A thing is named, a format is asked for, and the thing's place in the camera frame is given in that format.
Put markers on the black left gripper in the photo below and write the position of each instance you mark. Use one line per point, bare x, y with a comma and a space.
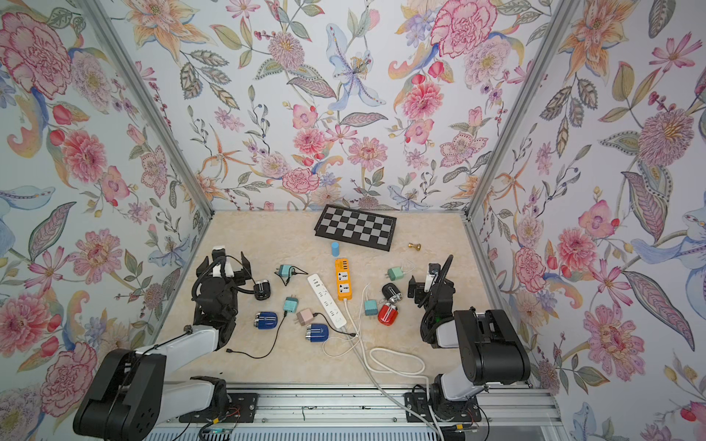
242, 278

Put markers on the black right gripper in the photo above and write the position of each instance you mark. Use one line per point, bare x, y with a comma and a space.
421, 288

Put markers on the green usb charger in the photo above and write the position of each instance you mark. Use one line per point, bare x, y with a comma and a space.
395, 273

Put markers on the teal usb charger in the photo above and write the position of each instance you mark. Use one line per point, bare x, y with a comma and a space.
284, 272
290, 305

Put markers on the orange power strip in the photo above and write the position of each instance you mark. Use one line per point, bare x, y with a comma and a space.
344, 287

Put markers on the pink usb charger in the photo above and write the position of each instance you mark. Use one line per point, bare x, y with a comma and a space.
305, 317

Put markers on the white power strip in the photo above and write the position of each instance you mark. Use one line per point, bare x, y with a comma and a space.
332, 311

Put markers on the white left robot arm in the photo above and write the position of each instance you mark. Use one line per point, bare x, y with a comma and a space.
154, 375

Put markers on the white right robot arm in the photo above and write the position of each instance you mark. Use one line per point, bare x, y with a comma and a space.
489, 348

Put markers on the black silver chessboard box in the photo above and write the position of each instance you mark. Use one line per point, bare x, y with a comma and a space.
351, 226

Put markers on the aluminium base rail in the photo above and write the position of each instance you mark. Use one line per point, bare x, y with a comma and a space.
301, 413

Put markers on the aluminium frame post left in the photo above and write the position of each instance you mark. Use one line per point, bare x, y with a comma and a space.
97, 16

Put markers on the aluminium frame post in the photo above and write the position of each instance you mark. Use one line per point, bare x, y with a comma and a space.
558, 25
97, 16

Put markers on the aluminium frame post right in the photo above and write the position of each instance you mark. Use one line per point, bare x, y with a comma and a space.
558, 25

